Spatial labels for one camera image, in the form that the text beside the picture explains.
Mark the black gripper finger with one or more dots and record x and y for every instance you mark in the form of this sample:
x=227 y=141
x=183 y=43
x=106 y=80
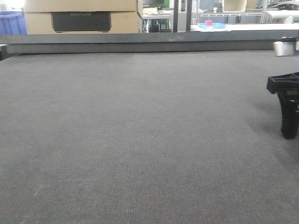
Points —
x=290 y=114

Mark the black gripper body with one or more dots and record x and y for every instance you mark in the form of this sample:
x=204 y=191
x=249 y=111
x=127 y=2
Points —
x=278 y=83

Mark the small red block far table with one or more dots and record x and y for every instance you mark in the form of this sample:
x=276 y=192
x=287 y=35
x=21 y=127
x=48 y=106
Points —
x=208 y=22

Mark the dark grey conveyor belt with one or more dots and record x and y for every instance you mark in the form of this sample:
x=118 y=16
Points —
x=174 y=138

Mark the blue crate behind conveyor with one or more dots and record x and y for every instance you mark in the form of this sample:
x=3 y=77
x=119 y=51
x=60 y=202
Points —
x=12 y=23

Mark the white far table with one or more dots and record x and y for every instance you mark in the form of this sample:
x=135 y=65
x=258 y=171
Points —
x=250 y=27

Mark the blue tray on far table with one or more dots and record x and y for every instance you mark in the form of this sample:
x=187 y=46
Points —
x=213 y=26

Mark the beige open box on shelf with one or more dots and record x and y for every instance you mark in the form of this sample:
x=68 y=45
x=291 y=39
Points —
x=234 y=5

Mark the cardboard box with black label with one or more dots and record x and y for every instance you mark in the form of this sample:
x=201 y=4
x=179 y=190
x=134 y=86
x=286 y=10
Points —
x=83 y=23

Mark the upper cardboard box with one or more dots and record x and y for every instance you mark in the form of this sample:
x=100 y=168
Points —
x=35 y=6

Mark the grey conveyor side rail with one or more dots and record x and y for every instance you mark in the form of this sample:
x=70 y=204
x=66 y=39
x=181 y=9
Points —
x=145 y=43

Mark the black vertical post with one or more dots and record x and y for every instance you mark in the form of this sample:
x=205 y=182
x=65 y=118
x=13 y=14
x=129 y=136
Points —
x=175 y=16

